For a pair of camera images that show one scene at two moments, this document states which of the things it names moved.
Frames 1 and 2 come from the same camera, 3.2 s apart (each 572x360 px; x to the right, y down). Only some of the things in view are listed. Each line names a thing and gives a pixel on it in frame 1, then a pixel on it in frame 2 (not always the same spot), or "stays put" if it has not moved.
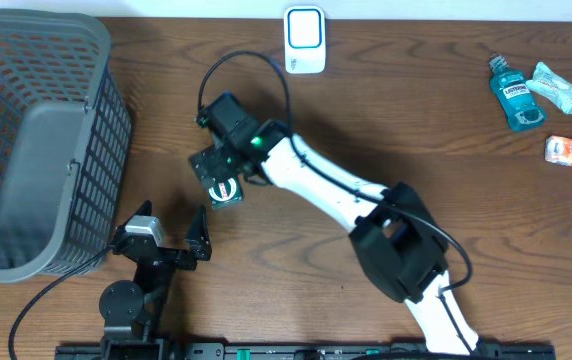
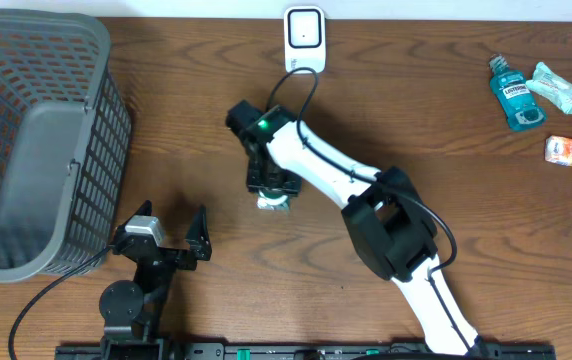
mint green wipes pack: (558, 90) stays put
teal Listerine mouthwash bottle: (510, 88) stays put
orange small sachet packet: (565, 150) stays put
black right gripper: (216, 168) -> (289, 184)
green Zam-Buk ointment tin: (226, 191) -> (273, 200)
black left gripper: (197, 248) stays put
